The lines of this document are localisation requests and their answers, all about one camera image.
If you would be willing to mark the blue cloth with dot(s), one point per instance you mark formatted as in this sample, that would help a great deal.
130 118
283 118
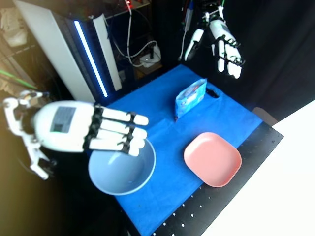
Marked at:
167 159

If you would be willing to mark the white panel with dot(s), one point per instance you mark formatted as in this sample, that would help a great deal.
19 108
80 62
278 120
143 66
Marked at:
270 184

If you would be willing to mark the light blue bowl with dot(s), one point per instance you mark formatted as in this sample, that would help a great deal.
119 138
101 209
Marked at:
123 177

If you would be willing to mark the pink square plate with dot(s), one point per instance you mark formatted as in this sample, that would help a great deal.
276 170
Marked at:
212 159

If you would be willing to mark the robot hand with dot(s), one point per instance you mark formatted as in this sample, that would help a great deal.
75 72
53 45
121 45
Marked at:
221 32
61 125

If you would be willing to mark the white power adapter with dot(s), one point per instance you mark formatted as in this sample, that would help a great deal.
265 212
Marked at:
147 61

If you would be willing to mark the black curtain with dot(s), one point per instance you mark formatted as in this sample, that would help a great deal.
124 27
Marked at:
270 49

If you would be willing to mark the white tower with light strip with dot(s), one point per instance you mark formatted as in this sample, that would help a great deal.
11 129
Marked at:
49 49

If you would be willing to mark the blue wet wipes pack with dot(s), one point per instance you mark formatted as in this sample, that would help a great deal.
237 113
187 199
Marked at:
189 98

